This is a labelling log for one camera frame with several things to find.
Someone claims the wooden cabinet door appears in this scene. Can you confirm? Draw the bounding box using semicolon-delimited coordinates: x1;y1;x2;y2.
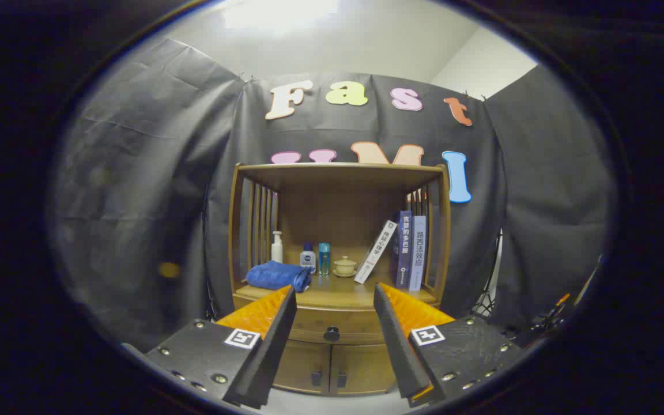
274;340;331;395
330;344;396;395

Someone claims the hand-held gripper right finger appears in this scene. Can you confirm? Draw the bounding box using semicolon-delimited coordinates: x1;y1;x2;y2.
373;282;527;409

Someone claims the wooden cabinet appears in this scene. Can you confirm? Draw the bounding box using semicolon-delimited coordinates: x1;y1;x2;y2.
228;163;452;397

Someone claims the wooden countertop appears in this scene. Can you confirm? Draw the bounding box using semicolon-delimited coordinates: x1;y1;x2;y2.
235;271;441;309

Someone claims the black backdrop cloth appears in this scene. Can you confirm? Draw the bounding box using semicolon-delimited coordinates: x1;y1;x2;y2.
50;37;618;352

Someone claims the pale blue book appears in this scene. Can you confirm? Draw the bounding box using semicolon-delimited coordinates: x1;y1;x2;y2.
409;216;427;292

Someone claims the wooden drawer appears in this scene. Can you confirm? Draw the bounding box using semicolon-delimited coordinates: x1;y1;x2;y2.
233;293;443;346

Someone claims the folded blue towel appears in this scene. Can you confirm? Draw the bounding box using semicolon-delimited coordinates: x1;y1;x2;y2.
246;261;312;293

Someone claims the black device with orange tip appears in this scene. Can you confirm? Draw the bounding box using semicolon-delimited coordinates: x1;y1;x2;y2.
531;294;572;346

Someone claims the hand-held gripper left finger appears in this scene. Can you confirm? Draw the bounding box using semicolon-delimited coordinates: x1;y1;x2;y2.
145;285;297;410

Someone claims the dark blue book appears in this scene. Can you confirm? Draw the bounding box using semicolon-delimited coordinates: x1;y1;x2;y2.
393;210;413;289

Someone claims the white book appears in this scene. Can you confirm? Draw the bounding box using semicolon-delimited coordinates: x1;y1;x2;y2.
354;219;398;284

